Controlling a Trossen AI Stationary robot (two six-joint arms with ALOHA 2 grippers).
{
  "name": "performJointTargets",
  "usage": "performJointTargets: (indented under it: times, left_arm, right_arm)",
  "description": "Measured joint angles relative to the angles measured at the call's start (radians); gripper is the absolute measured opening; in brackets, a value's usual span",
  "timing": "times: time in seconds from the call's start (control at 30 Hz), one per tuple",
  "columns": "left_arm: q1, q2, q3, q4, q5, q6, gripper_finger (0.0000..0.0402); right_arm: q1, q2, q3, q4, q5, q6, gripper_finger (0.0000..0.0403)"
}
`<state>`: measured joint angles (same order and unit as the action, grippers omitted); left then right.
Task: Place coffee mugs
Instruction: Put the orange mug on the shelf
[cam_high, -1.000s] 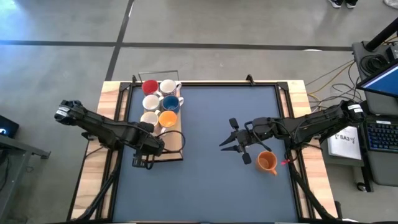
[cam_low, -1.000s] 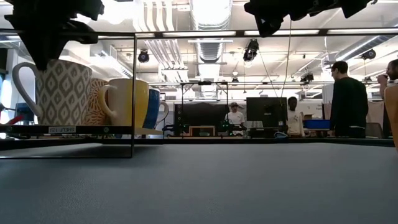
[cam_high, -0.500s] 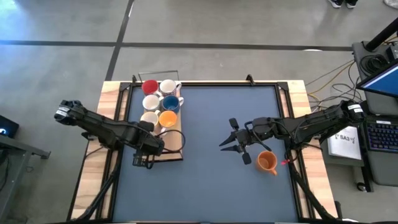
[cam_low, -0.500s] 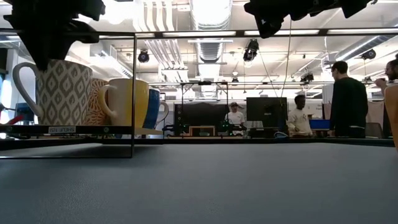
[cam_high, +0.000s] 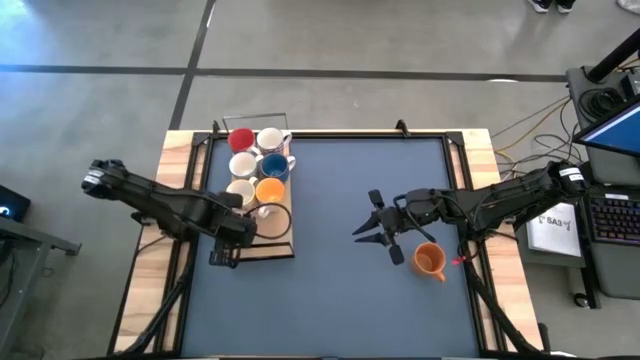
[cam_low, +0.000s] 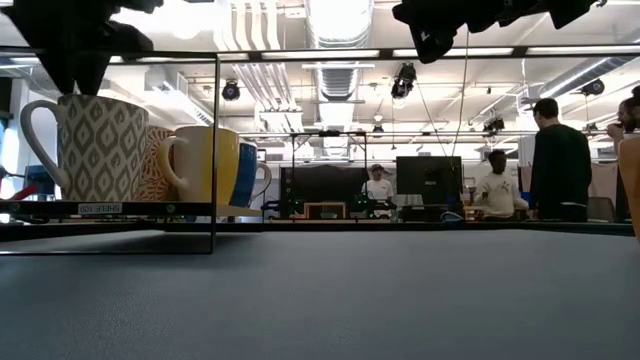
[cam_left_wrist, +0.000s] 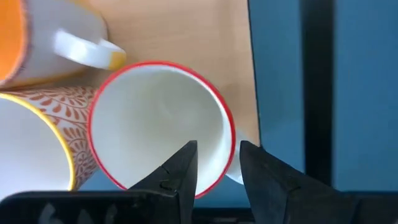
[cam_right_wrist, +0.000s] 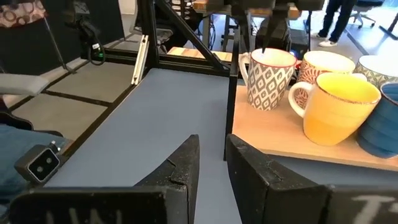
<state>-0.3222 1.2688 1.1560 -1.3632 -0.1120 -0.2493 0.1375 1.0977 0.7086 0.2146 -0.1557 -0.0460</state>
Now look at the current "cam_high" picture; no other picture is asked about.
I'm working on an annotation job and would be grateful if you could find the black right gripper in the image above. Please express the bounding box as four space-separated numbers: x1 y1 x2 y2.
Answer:
351 188 417 268

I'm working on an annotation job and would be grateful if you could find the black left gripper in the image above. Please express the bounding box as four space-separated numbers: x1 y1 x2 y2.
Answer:
208 192 259 267

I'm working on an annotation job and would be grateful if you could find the orange floral pattern mug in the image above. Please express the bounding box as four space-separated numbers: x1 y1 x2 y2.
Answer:
225 176 260 209

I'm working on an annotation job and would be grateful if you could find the yellow mug orange inside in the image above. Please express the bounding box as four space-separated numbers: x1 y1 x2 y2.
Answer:
254 177 287 220

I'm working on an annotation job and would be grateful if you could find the green leaf pattern mug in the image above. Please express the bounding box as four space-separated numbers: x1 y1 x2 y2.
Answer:
228 151 265 180

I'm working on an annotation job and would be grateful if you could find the blue mug white handle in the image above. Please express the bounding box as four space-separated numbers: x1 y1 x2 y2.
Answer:
259 152 297 184

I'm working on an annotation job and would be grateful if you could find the red mug white handle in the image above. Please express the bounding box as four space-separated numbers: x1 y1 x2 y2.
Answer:
227 127 260 155

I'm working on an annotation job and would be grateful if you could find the white mug red pattern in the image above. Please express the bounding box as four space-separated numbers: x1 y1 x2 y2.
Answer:
255 126 294 156

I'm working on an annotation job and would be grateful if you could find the orange-brown mug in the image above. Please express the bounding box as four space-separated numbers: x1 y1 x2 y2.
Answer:
410 241 448 284

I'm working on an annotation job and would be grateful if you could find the blue table mat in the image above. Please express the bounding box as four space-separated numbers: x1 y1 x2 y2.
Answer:
180 137 481 359

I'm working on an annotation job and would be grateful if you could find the white paper sign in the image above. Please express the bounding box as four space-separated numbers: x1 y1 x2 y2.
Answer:
527 202 584 259

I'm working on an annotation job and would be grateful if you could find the grey side stand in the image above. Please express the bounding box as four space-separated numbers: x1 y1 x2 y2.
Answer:
0 217 82 359

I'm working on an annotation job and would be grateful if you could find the black device blue light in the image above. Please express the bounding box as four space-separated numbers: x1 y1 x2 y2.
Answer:
0 184 32 223

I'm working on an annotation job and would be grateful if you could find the black keyboard blue backlight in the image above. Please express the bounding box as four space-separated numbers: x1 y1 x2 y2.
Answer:
587 193 640 247

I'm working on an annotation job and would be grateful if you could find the grey equipment cart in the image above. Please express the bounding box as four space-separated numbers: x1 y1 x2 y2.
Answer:
565 64 640 186

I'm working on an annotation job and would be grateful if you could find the grey desk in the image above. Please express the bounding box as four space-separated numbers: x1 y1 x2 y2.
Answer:
519 184 640 309

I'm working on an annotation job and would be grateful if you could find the laptop with blue screen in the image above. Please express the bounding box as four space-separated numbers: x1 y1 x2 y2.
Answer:
572 97 640 157

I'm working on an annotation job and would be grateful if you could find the black pole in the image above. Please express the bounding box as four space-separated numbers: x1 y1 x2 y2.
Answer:
585 29 640 84

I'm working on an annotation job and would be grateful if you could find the wooden shelf with black frame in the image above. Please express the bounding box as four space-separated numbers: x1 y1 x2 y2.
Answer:
213 112 296 263

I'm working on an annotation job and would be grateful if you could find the thin black cable loop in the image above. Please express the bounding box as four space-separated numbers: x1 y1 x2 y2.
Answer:
243 201 293 241

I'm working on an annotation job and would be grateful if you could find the black table frame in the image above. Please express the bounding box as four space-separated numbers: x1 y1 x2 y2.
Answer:
107 119 546 359

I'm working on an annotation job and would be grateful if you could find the black cable bundle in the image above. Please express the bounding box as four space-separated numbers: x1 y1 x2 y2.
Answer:
462 239 544 355
117 234 201 357

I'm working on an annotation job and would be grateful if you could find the yellow floor cable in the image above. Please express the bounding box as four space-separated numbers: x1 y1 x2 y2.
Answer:
492 97 571 151

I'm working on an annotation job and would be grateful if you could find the black floor cable tangle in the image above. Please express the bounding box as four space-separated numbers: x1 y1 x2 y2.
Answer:
492 99 586 186

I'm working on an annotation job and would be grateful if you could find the coiled black cable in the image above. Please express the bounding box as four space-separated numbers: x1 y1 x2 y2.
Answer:
577 87 629 124

